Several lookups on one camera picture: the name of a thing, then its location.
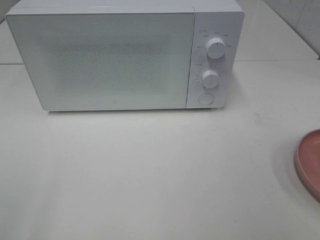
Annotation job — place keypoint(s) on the white microwave oven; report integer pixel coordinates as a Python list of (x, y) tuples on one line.
[(211, 18)]

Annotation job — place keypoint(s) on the white microwave door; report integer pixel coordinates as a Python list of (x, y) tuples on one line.
[(82, 62)]

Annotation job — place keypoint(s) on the round white door button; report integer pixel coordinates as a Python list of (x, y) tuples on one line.
[(206, 99)]

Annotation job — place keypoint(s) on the upper white power knob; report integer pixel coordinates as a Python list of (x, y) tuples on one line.
[(215, 47)]

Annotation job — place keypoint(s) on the lower white timer knob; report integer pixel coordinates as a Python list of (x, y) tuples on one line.
[(210, 79)]

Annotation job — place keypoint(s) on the pink round plate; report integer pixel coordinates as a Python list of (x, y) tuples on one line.
[(307, 162)]

